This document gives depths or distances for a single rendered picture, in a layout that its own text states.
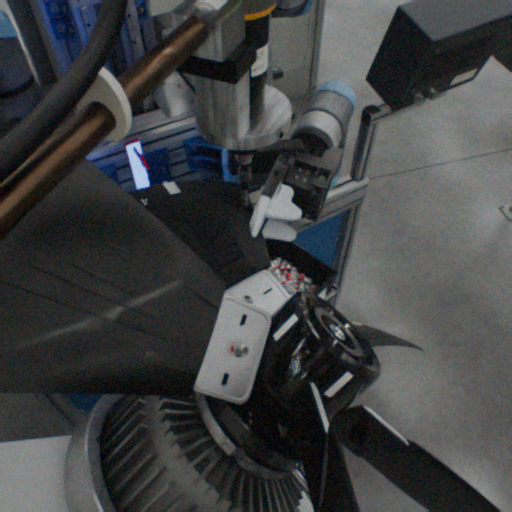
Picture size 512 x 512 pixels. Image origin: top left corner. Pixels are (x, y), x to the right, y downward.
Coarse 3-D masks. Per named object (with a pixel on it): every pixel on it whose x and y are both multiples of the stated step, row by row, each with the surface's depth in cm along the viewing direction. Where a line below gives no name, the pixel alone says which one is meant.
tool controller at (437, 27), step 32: (416, 0) 89; (448, 0) 91; (480, 0) 92; (416, 32) 87; (448, 32) 86; (480, 32) 91; (384, 64) 97; (416, 64) 90; (448, 64) 95; (480, 64) 103; (384, 96) 101; (416, 96) 98
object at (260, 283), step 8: (264, 272) 56; (248, 280) 55; (256, 280) 55; (264, 280) 55; (272, 280) 55; (232, 288) 55; (240, 288) 55; (248, 288) 55; (256, 288) 54; (264, 288) 54; (272, 288) 54; (280, 288) 54; (240, 296) 54; (256, 296) 54; (264, 296) 53; (272, 296) 53; (280, 296) 53; (288, 296) 53; (256, 304) 53; (264, 304) 53; (272, 304) 53; (280, 304) 52; (272, 312) 52
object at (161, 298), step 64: (0, 128) 35; (64, 192) 36; (0, 256) 31; (64, 256) 34; (128, 256) 37; (192, 256) 41; (0, 320) 30; (64, 320) 33; (128, 320) 36; (192, 320) 40; (0, 384) 30; (64, 384) 32; (128, 384) 36; (192, 384) 39
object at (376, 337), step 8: (360, 328) 74; (368, 328) 76; (368, 336) 67; (376, 336) 69; (384, 336) 71; (392, 336) 74; (376, 344) 62; (384, 344) 64; (392, 344) 65; (400, 344) 68; (408, 344) 71
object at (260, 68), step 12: (252, 24) 27; (264, 24) 28; (264, 36) 28; (264, 48) 29; (264, 60) 29; (252, 72) 29; (264, 72) 30; (252, 84) 30; (264, 84) 31; (252, 96) 31; (264, 96) 32; (252, 108) 32; (264, 108) 33
